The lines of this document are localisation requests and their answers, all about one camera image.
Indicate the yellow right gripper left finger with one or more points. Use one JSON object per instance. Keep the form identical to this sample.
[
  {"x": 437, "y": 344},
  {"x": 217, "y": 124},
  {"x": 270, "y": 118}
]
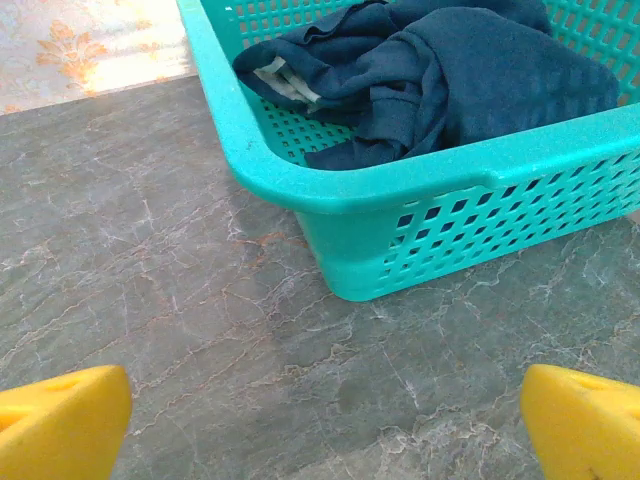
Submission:
[{"x": 60, "y": 430}]

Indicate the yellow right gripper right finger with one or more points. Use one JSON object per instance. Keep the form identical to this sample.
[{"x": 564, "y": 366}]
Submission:
[{"x": 585, "y": 430}]

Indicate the navy blue t-shirt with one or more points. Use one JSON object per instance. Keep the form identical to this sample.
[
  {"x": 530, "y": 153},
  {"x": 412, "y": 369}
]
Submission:
[{"x": 475, "y": 85}]

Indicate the teal plastic basket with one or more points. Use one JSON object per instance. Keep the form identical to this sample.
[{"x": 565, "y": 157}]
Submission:
[{"x": 350, "y": 195}]

